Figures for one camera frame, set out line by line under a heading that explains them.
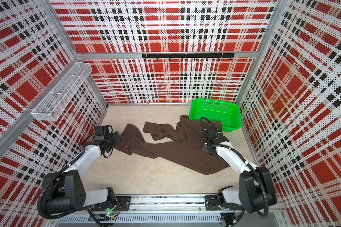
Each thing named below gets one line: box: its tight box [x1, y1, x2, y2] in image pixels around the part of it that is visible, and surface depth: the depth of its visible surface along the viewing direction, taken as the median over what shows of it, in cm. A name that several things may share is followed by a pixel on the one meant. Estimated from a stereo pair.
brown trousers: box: [115, 114, 231, 175], surface depth 95 cm
